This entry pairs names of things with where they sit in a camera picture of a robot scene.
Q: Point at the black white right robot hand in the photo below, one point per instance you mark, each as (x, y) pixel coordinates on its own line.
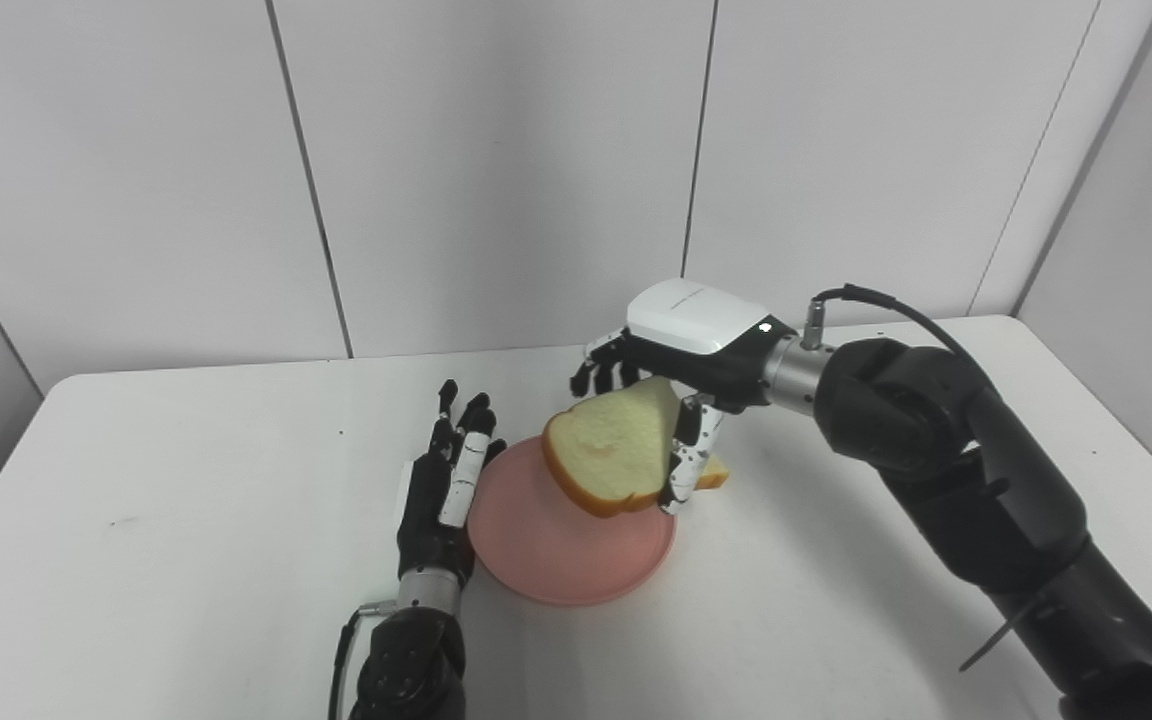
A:
(696, 320)

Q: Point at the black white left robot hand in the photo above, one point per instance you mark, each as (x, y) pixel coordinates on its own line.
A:
(426, 510)

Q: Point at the pink round plate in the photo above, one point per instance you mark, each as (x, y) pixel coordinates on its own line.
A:
(566, 555)

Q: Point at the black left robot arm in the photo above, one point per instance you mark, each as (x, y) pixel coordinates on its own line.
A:
(411, 660)

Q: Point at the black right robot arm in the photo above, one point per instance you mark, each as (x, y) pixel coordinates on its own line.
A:
(976, 480)

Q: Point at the slice of bread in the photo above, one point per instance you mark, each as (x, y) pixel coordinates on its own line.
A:
(611, 445)

